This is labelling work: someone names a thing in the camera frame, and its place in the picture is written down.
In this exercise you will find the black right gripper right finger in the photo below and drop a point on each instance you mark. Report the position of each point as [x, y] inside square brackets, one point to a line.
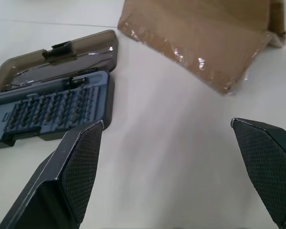
[269, 162]

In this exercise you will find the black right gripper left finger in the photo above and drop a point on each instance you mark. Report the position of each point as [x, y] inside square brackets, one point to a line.
[69, 176]

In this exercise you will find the screwdriver bit case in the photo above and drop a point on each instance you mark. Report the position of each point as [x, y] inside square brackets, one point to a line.
[62, 100]

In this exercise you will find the brown cardboard box in film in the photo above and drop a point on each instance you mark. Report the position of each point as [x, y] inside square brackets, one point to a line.
[200, 40]

